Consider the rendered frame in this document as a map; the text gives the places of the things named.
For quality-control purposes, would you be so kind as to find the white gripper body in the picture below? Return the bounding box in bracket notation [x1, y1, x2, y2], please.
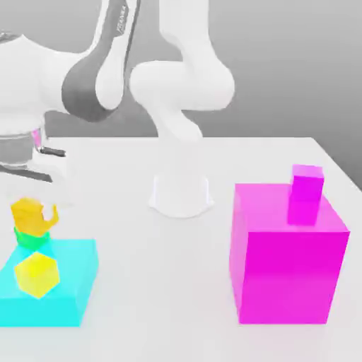
[0, 161, 73, 208]

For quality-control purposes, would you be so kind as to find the small orange cube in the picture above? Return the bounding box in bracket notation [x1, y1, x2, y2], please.
[10, 197, 59, 238]

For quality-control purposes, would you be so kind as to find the small green cube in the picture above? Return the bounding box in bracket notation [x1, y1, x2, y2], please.
[13, 226, 52, 252]

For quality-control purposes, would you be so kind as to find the small yellow cube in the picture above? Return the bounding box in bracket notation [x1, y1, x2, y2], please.
[13, 252, 61, 300]

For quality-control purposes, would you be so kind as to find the small magenta cube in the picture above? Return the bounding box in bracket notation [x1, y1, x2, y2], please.
[286, 163, 325, 226]

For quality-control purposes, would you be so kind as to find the large cyan box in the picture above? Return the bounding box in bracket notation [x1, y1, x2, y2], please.
[0, 238, 100, 328]

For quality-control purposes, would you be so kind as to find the large magenta box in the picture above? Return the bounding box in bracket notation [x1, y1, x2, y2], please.
[228, 182, 351, 325]

